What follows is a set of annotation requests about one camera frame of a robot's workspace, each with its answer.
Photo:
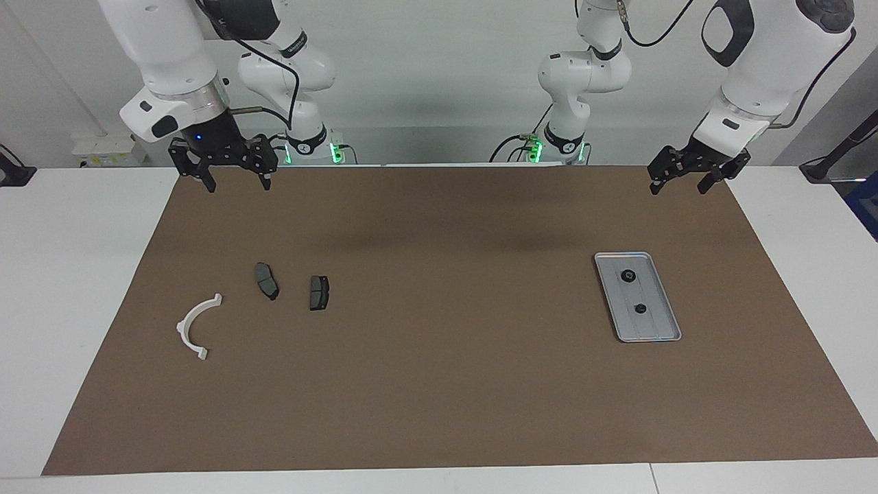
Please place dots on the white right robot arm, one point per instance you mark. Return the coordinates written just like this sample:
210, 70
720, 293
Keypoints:
171, 41

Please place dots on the blue box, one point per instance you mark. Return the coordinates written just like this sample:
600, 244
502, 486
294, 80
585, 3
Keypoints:
865, 206

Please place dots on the silver metal tray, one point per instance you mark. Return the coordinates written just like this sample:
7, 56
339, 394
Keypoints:
638, 296

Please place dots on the grey brake pad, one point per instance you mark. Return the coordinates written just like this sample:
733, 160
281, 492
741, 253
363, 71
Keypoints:
266, 281
319, 293

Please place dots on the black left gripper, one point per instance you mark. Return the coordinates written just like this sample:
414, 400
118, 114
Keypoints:
703, 156

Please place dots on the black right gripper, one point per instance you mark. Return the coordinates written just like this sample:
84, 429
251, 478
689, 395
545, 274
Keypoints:
216, 140

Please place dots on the green lit power adapter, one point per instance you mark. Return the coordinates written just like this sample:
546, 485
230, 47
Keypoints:
338, 152
535, 147

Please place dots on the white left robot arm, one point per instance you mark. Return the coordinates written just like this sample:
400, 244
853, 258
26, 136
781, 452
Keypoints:
768, 68

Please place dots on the white wall power box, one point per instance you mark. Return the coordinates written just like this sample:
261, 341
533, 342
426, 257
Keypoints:
110, 151

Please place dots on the white curved plastic bracket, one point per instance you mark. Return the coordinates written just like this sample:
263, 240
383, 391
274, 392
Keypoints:
186, 329

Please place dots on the brown table mat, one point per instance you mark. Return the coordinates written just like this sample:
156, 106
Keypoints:
439, 398

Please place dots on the black camera stand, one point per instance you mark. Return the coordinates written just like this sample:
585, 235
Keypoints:
14, 171
833, 161

